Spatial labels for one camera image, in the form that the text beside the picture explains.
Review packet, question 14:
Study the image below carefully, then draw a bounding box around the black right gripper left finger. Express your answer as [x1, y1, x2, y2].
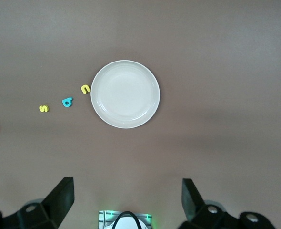
[0, 177, 74, 229]

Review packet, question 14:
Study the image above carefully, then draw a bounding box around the teal letter b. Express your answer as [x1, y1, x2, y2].
[61, 97, 74, 107]

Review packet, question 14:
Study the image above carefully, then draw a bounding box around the beige plate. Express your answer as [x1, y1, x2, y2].
[90, 60, 161, 129]

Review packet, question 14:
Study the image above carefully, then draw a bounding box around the brown table cover sheet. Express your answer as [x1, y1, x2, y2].
[0, 0, 281, 229]

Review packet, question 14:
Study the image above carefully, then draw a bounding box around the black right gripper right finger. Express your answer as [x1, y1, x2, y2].
[179, 178, 278, 229]

